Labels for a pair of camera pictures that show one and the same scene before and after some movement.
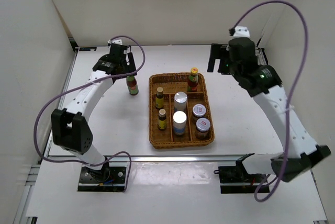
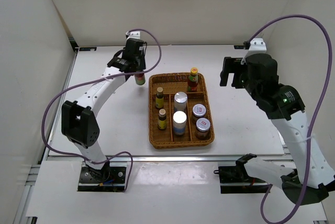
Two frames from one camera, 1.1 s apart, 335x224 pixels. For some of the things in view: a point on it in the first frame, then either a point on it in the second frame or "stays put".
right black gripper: [217, 52] -> [232, 65]
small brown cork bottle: [162, 124] stays put
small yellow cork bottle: [159, 98] stays put
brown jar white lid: [202, 125] stays put
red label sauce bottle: [193, 80] stays put
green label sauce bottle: [132, 86] -> [140, 78]
